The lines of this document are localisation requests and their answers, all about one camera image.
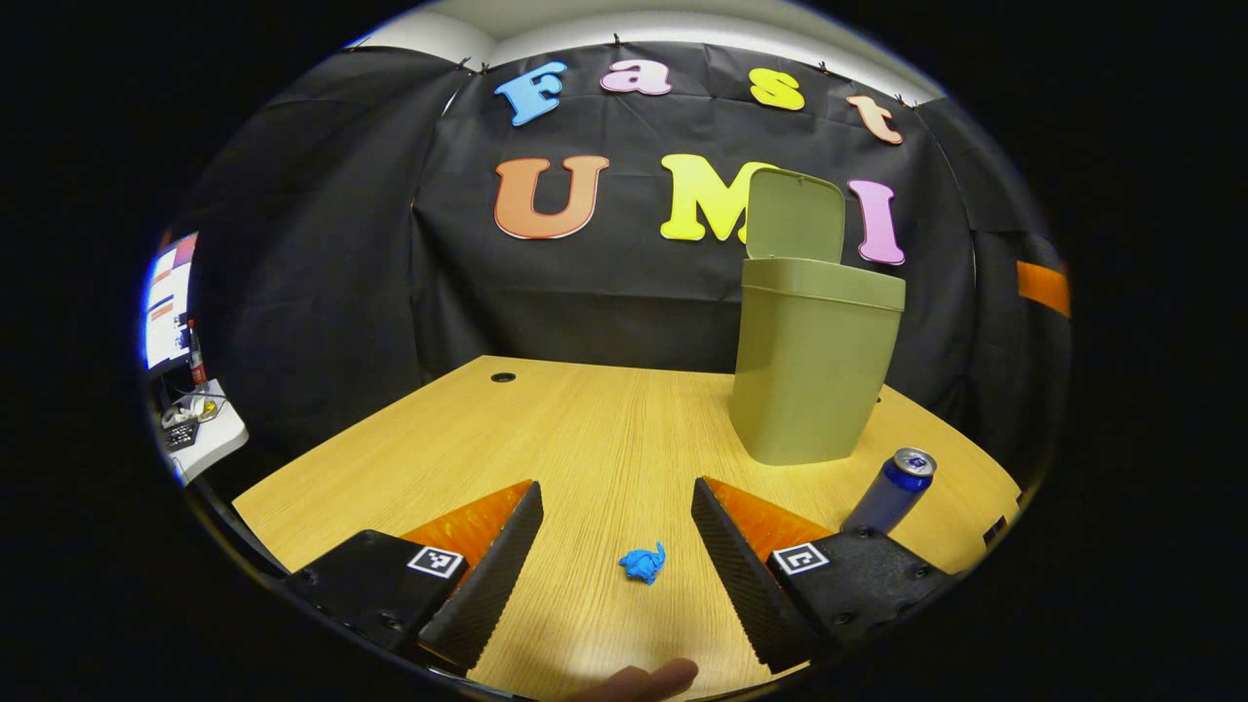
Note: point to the blue pop can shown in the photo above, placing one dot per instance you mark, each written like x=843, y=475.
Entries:
x=892, y=492

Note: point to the green desktop garbage bin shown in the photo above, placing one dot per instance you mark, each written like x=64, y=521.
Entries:
x=809, y=370

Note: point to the black calculator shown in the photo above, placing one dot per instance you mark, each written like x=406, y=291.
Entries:
x=181, y=435

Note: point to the black backdrop cloth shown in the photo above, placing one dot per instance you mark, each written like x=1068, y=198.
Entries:
x=341, y=292

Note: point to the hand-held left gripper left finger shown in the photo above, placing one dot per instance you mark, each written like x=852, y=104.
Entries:
x=492, y=580

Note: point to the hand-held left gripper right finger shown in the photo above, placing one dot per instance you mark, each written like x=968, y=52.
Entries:
x=741, y=575

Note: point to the blue paper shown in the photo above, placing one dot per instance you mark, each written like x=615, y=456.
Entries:
x=642, y=565

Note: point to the computer monitor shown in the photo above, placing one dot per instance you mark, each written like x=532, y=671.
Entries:
x=168, y=302

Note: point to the orange tape strip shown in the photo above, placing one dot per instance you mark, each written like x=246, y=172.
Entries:
x=1043, y=289

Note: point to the wooden desktop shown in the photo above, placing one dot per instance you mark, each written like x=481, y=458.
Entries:
x=585, y=439

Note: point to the white side table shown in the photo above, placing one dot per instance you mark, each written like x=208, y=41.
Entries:
x=219, y=439

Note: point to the red bottle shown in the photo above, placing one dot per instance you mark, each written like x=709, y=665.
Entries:
x=197, y=359

